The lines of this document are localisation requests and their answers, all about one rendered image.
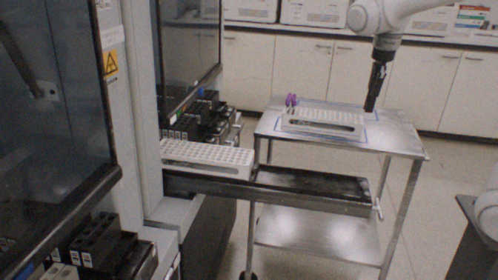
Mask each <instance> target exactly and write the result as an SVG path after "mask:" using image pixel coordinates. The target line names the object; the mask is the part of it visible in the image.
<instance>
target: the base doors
mask: <svg viewBox="0 0 498 280"><path fill-rule="evenodd" d="M223 37H224V38H231V39H223V77H222V101H227V102H228V106H235V108H236V109H240V110H252V111H259V112H264V111H265V108H266V106H267V104H268V102H269V100H270V98H271V96H272V95H279V96H288V94H289V93H292V96H293V94H296V97H298V98H304V99H316V100H323V101H335V102H342V103H349V104H361V105H364V103H365V98H366V95H367V92H368V90H369V89H368V88H367V86H368V84H369V80H370V76H371V70H372V65H373V64H372V63H373V61H376V60H374V59H372V58H371V55H372V52H373V48H374V46H373V45H372V44H371V43H361V42H352V41H331V40H322V39H306V38H297V37H289V36H270V35H261V34H252V33H234V32H224V31H223ZM233 38H235V40H232V39H233ZM275 42H276V47H275ZM239 43H240V44H249V45H250V46H249V47H247V46H241V45H239ZM334 43H335V46H334ZM316 45H319V46H326V47H328V46H331V48H326V47H316ZM337 47H345V48H350V47H351V48H353V49H352V50H346V49H337ZM333 49H334V50H333ZM298 50H310V51H311V52H310V53H303V52H298ZM273 52H275V56H273ZM328 53H331V54H330V55H328ZM336 53H338V55H336ZM442 56H451V57H455V56H456V57H459V58H458V59H452V58H442ZM332 57H333V60H332ZM465 57H468V58H471V59H483V61H477V60H470V59H465ZM419 60H426V61H435V62H434V63H427V62H419ZM331 62H332V64H331ZM386 66H387V69H386V71H385V73H387V76H386V77H385V80H384V82H383V86H382V89H381V91H380V94H379V97H377V98H376V104H375V106H374V107H386V108H393V109H399V110H404V112H405V115H406V116H407V119H408V121H409V122H410V123H411V124H414V126H415V129H419V130H431V131H437V132H444V133H457V134H459V135H464V136H477V137H485V138H492V139H498V54H495V53H478V52H468V51H460V50H442V49H433V48H424V47H406V46H399V49H398V50H396V52H395V56H394V60H393V61H391V62H388V63H387V64H386ZM272 71H273V75H272ZM330 72H331V74H330ZM329 76H330V79H329ZM389 77H390V78H389ZM271 80H272V84H271ZM388 80H389V81H388ZM328 82H329V84H328ZM270 90H271V93H270ZM327 92H328V94H327ZM326 96H327V98H326Z"/></svg>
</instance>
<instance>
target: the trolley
mask: <svg viewBox="0 0 498 280"><path fill-rule="evenodd" d="M286 98H287V96H279V95H272V96H271V98H270V100H269V102H268V104H267V106H266V108H265V111H264V113H263V114H262V117H261V119H260V120H259V123H258V124H257V126H256V129H255V130H254V132H253V136H254V141H253V150H254V160H253V162H254V163H259V159H260V149H261V139H268V152H267V161H266V164H271V161H272V152H273V140H275V141H286V142H291V143H297V144H306V145H312V146H317V147H329V148H334V149H340V150H349V151H355V152H361V153H371V154H377V155H383V156H385V160H384V164H383V167H382V172H381V176H380V179H379V183H378V187H377V191H376V196H375V199H379V201H380V200H381V197H382V192H383V189H384V185H385V180H386V177H387V174H388V169H389V166H390V163H391V158H392V156H393V157H398V158H404V159H414V162H413V164H412V167H411V171H410V174H409V177H408V179H407V181H406V185H405V189H404V193H403V195H402V200H401V202H400V205H399V209H398V212H397V215H396V219H395V222H394V226H393V229H392V232H391V237H390V240H389V242H388V247H387V250H386V252H385V257H384V259H383V261H382V252H381V247H380V243H379V233H378V228H377V223H376V214H377V211H372V212H371V217H370V221H369V224H368V221H367V219H364V218H359V217H353V216H344V215H339V214H334V213H324V212H318V211H313V210H303V209H299V208H293V207H283V206H279V205H272V204H263V206H262V211H261V213H260V216H259V217H258V218H257V220H256V202H252V201H250V212H249V225H248V248H247V261H246V270H244V271H242V272H241V273H240V275H239V280H258V277H257V275H256V274H255V273H254V272H253V268H252V261H253V246H254V245H256V246H261V247H268V248H272V249H277V250H284V251H288V252H292V253H299V254H303V255H308V256H315V257H320V258H324V259H331V260H335V261H342V262H346V263H351V264H358V265H362V266H366V267H374V268H378V269H381V270H380V272H379V277H378V279H377V280H386V276H387V274H388V269H389V267H390V264H391V260H392V258H393V254H394V251H395V248H396V244H397V241H398V238H399V234H400V231H401V229H402V224H403V221H404V219H405V217H406V215H407V212H408V208H409V205H410V203H411V198H412V195H413V193H414V189H415V186H416V181H417V179H418V176H419V172H420V169H421V166H422V163H423V162H424V161H430V159H429V157H428V154H427V152H426V150H425V148H424V146H423V144H422V142H421V140H420V138H419V135H418V133H417V131H416V129H415V126H414V124H411V123H410V122H409V121H408V119H407V116H406V115H405V112H404V110H399V109H393V108H386V107H374V109H373V113H364V110H363V106H364V105H361V104H349V103H342V102H335V101H323V100H316V99H304V98H298V97H296V100H297V103H296V107H307V108H313V109H320V110H332V111H338V112H344V113H356V114H361V115H362V118H363V123H364V124H363V128H362V135H361V139H360V140H354V139H347V138H342V137H336V136H332V135H325V134H319V133H309V132H302V131H297V130H283V129H281V123H282V113H283V110H284V108H285V105H286V104H285V101H286ZM255 220H256V230H255ZM254 231H255V232H254Z"/></svg>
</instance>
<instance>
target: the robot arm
mask: <svg viewBox="0 0 498 280"><path fill-rule="evenodd" d="M461 1H467V0H357V1H355V2H354V3H353V4H352V5H351V6H350V7H349V9H348V11H347V14H346V17H347V23H348V27H349V29H350V31H351V32H352V33H354V34H356V35H358V36H373V35H374V38H373V43H372V45H373V52H372V55H371V58H372V59H374V60H376V61H373V63H372V64H373V65H372V70H371V76H370V80H369V84H368V86H367V88H368V89H369V90H368V92H367V95H366V98H365V103H364V106H363V110H364V113H373V111H374V106H375V104H376V98H377V97H379V94H380V91H381V89H382V86H383V82H384V80H385V77H386V76H387V73H385V71H386V69H387V66H386V64H387V63H388V62H391V61H393V60H394V56H395V52H396V50H398V49H399V46H400V42H401V40H402V37H403V32H404V29H405V28H406V27H407V26H408V24H409V21H410V19H411V16H412V15H413V14H416V13H420V12H422V11H426V10H430V9H434V8H436V7H442V6H446V5H449V4H455V3H458V2H461ZM472 205H473V206H474V212H475V217H476V220H477V224H478V226H479V228H480V230H481V231H482V232H483V233H484V234H485V235H487V236H489V237H490V238H491V239H493V240H494V241H497V242H498V161H497V163H496V164H495V166H494V168H493V170H492V172H491V174H490V176H489V177H488V180H487V182H486V184H485V186H484V187H483V189H482V192H481V193H480V195H479V197H478V199H474V200H473V202H472Z"/></svg>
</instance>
